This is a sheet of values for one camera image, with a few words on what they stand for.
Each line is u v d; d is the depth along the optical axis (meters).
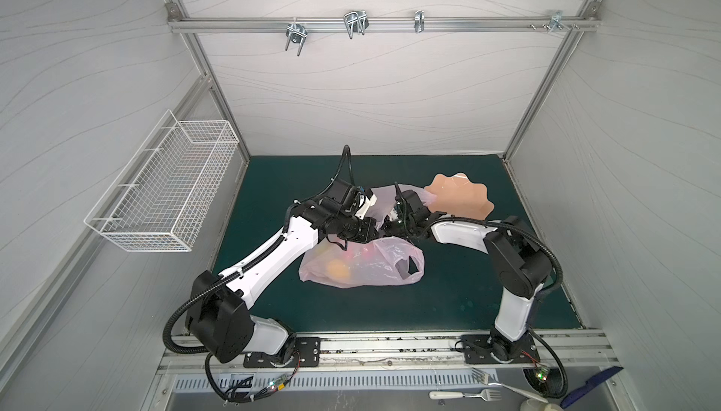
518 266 0.49
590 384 0.69
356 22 0.77
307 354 0.73
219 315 0.40
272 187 1.11
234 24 0.79
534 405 0.66
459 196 1.04
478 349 0.71
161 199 0.68
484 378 0.70
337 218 0.60
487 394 0.68
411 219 0.74
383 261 0.75
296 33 0.79
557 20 0.77
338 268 0.84
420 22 0.78
